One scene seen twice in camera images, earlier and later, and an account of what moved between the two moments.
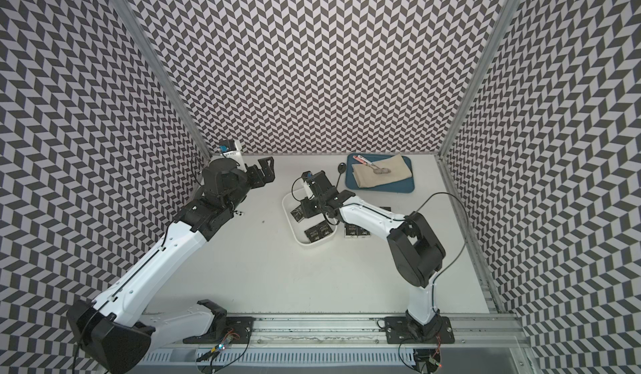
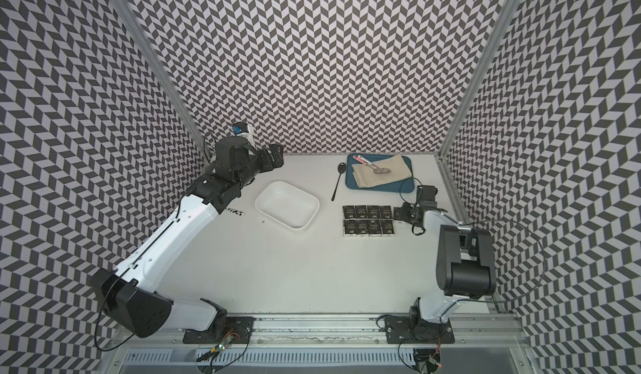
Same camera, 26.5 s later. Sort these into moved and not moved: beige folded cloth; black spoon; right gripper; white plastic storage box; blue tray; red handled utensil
Moved: right gripper; white plastic storage box
Not moved: red handled utensil; black spoon; beige folded cloth; blue tray
